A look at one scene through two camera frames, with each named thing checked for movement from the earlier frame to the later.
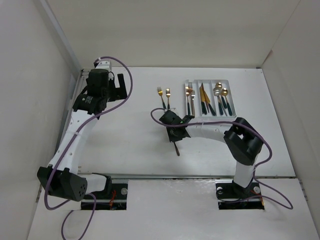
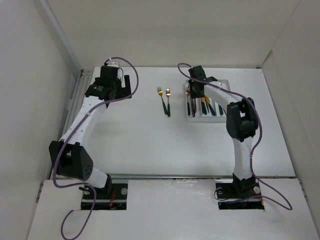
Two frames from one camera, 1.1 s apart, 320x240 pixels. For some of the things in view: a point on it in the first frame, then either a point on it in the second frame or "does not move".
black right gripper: (173, 138) → (193, 94)
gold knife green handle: (202, 101) does not move
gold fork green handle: (168, 95) does not move
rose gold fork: (176, 148) → (193, 106)
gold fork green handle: (160, 93) does not move
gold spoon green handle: (220, 106) does not move
